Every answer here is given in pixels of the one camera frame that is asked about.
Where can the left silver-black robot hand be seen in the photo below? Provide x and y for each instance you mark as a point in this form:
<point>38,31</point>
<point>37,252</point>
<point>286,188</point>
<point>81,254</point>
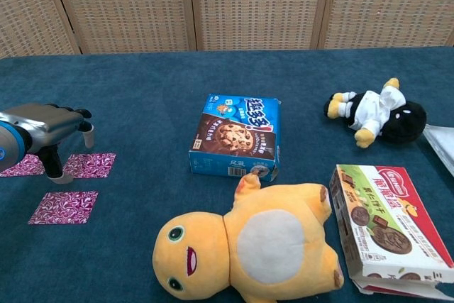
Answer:
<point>49,123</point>

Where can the pink patterned square pad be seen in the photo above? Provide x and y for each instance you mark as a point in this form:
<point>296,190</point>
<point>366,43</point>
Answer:
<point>25,170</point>
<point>92,165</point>
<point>64,207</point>

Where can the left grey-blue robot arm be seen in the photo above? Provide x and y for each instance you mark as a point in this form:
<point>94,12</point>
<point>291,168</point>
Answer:
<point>9,147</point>

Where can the blue chocolate-chip cookie box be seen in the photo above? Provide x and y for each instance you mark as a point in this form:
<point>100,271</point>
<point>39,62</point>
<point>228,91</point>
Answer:
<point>234,129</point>

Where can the yellow plush dinosaur toy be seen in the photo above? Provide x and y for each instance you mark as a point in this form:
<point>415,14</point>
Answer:
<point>269,239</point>

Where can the black penguin plush white coat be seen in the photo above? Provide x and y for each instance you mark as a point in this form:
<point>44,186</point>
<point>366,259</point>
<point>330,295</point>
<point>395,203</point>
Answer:
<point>376,108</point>

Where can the red-green biscuit box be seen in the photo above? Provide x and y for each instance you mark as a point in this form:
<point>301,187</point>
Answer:
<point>386,218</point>

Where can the blue felt table cover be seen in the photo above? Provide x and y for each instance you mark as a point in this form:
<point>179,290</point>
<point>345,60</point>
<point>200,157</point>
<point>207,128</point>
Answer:
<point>142,83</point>

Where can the woven rattan screen panel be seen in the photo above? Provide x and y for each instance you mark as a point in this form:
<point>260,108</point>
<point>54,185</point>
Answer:
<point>124,5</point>
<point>25,8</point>
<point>255,5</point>
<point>390,5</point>

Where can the white plastic pouch bag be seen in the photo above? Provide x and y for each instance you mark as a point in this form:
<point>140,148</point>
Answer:
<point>443,143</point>

